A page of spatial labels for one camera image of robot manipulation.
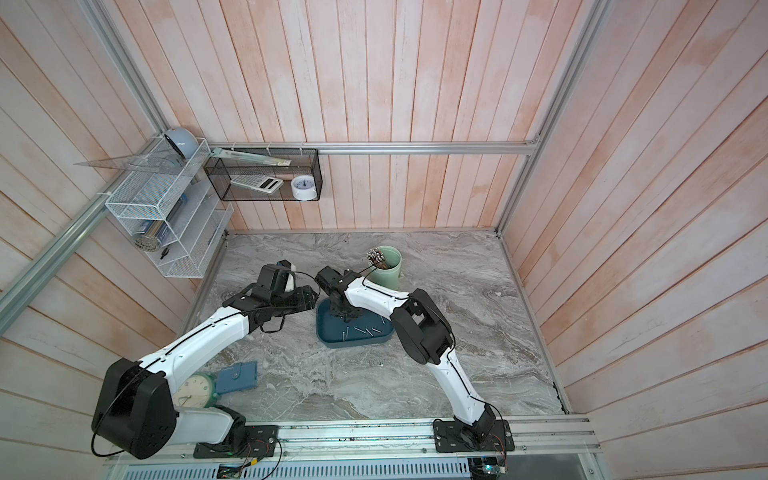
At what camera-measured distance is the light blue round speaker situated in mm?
832

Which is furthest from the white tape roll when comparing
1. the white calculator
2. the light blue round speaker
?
the light blue round speaker

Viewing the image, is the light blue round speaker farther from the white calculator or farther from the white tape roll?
the white tape roll

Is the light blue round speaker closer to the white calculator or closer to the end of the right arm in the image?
the white calculator

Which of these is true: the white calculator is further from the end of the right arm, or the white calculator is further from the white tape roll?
the end of the right arm

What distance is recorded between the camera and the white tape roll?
3.11 feet

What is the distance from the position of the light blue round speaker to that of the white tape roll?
0.94 feet

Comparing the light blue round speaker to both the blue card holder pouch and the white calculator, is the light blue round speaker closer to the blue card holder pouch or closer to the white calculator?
the white calculator
